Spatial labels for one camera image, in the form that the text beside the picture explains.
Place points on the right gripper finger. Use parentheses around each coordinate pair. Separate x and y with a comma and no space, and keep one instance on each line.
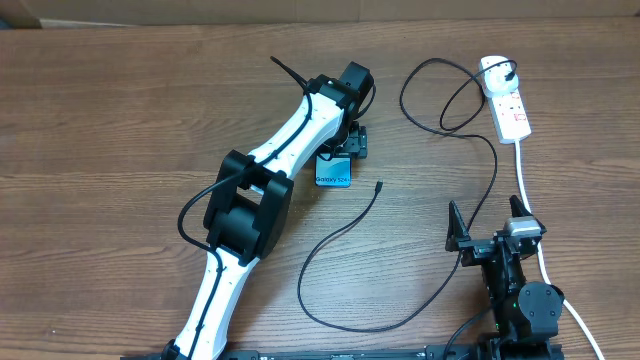
(518,209)
(457,230)

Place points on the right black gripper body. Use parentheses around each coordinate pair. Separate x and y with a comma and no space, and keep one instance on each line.
(475,254)

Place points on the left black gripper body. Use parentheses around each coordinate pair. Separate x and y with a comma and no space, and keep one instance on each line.
(354,145)

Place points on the Samsung Galaxy smartphone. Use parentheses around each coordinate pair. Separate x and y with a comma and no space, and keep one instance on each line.
(332,171)

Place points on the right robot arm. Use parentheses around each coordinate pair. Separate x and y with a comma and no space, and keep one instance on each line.
(526,314)

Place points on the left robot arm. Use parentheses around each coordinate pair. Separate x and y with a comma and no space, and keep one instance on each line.
(238,219)

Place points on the white charger plug adapter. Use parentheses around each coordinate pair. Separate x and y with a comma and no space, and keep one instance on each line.
(498,74)

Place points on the white power strip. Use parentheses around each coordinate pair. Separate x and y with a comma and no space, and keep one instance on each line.
(510,118)

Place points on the cardboard backdrop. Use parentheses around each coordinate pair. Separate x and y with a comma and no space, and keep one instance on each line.
(31,13)

